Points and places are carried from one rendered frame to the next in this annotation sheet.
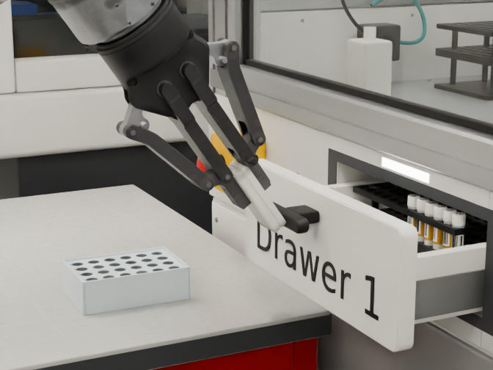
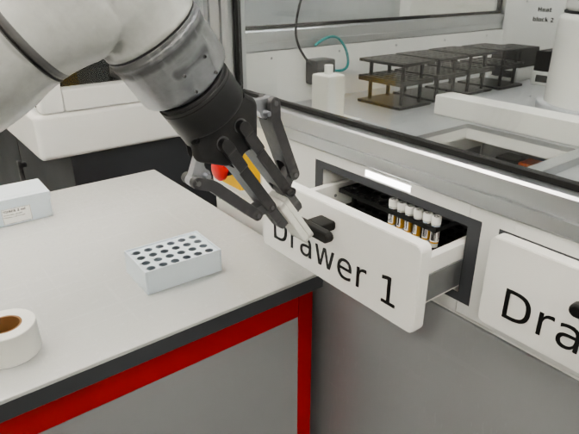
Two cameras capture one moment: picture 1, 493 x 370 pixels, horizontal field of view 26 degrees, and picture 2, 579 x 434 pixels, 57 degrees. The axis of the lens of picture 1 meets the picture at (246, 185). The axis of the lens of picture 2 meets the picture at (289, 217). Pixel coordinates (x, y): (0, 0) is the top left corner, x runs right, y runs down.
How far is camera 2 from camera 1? 0.39 m
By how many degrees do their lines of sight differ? 15
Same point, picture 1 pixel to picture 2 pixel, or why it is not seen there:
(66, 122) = (102, 129)
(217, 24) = not seen: hidden behind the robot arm
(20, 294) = (95, 278)
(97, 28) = (166, 98)
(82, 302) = (146, 286)
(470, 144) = (454, 169)
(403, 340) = (417, 324)
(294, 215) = (320, 228)
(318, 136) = (306, 150)
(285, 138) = not seen: hidden behind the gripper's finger
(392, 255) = (411, 264)
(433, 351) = not seen: hidden behind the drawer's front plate
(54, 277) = (117, 258)
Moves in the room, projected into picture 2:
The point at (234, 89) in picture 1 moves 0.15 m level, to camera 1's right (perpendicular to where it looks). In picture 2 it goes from (277, 137) to (412, 129)
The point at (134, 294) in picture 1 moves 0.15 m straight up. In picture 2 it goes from (183, 274) to (174, 180)
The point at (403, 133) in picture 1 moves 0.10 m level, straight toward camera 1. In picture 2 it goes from (387, 154) to (406, 181)
